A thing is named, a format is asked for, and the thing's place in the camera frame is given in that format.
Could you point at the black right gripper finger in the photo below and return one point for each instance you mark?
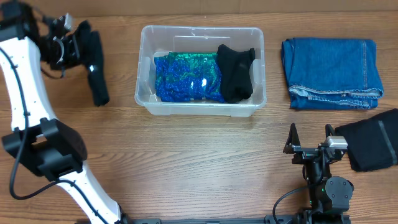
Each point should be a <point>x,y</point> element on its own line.
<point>329,131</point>
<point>293,144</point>

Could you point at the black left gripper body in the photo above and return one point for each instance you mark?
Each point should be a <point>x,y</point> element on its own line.
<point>60,54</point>

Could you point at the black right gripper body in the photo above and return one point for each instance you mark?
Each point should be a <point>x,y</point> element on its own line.
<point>302,157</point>

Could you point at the black sock with band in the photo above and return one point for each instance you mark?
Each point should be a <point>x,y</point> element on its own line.
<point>91,56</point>

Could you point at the blue green sequin cloth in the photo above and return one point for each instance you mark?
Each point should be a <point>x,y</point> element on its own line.
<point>183,77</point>

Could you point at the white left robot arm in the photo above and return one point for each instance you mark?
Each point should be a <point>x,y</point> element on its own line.
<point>39,140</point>

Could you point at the black folded cloth right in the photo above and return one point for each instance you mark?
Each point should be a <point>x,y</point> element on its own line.
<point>372,143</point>

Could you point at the folded blue denim jeans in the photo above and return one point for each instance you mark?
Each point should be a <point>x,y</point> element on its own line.
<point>331,74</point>

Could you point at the clear plastic storage bin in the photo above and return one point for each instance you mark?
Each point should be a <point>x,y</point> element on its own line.
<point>157,41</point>

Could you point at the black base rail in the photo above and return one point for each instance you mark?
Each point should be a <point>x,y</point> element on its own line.
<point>268,219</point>

